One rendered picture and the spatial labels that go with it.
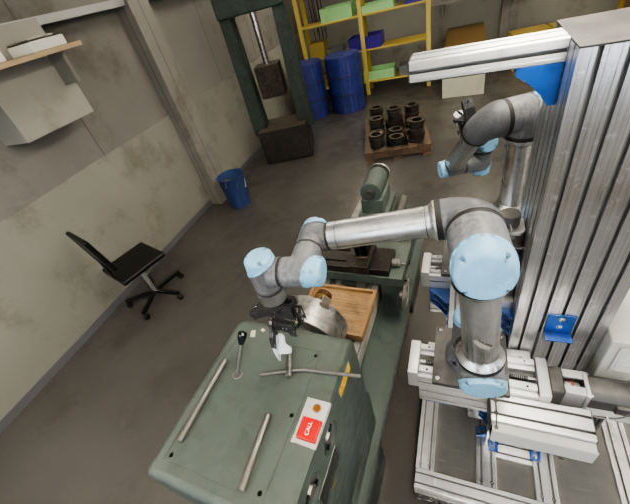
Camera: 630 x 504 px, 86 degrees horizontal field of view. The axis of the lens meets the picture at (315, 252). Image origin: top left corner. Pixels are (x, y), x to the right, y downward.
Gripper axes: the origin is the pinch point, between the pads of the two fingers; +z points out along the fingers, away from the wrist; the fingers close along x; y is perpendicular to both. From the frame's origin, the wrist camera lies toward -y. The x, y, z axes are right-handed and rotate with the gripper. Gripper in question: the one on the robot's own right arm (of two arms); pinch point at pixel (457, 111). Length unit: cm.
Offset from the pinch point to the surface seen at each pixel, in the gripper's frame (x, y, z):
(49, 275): -337, 40, 64
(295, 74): -96, 27, 370
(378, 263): -57, 54, -28
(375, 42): 52, 73, 591
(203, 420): -122, 16, -115
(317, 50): -58, 52, 632
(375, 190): -46, 42, 25
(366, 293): -68, 61, -41
